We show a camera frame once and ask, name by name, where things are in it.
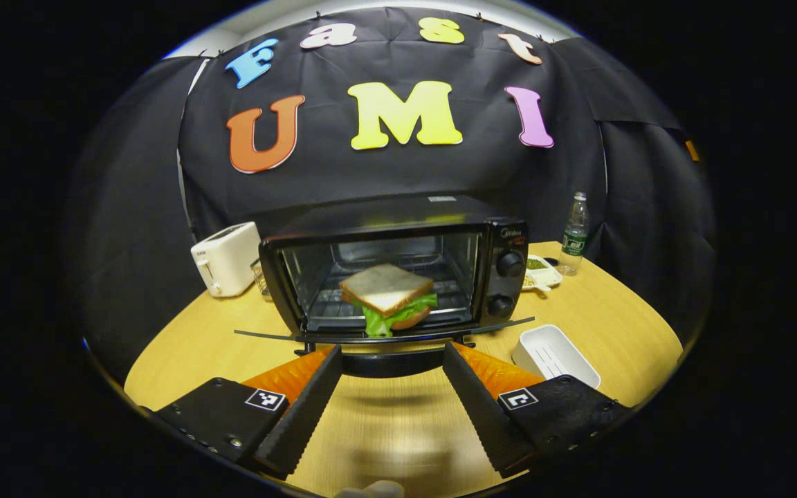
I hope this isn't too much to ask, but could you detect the clear plastic water bottle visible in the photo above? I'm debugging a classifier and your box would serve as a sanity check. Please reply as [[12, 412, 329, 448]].
[[556, 191, 590, 277]]

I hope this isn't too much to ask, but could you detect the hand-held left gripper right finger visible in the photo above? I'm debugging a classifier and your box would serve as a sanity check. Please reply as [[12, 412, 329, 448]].
[[441, 342, 632, 480]]

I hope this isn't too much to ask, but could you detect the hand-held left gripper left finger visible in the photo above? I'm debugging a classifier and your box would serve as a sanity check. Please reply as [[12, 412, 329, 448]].
[[152, 345, 345, 480]]

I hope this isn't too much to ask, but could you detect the small white dish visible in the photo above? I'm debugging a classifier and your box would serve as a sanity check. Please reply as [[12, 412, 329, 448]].
[[521, 253, 564, 292]]

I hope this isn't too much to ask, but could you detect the black electric oven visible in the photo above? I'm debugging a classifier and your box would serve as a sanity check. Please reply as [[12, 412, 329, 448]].
[[233, 194, 537, 380]]

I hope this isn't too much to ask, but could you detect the white toaster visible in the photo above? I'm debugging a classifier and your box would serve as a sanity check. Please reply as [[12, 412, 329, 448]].
[[190, 221, 263, 299]]

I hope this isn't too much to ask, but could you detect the white plastic container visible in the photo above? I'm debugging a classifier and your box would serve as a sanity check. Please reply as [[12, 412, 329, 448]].
[[511, 324, 603, 390]]

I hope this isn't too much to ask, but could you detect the small metal wire rack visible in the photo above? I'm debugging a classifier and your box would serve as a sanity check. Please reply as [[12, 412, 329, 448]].
[[250, 257, 274, 300]]

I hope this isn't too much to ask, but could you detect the lettuce sandwich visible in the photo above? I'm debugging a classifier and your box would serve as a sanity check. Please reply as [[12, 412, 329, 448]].
[[338, 262, 439, 339]]

